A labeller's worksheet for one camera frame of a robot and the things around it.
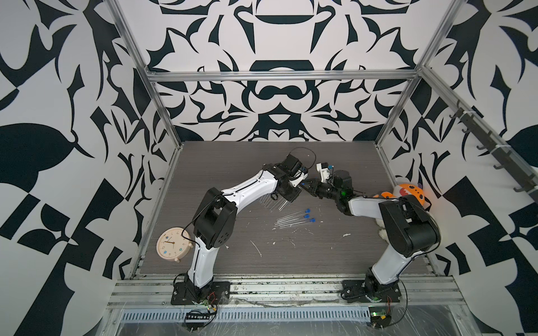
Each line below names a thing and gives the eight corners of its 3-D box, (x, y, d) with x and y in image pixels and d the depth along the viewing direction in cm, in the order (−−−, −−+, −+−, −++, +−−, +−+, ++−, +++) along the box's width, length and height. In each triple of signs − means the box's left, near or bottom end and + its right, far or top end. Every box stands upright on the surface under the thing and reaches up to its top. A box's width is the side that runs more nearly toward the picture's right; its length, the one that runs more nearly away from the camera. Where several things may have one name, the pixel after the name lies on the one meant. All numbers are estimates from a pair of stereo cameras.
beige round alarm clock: (155, 262, 83) (150, 259, 80) (165, 231, 91) (161, 227, 87) (188, 262, 83) (185, 259, 80) (196, 231, 91) (193, 227, 88)
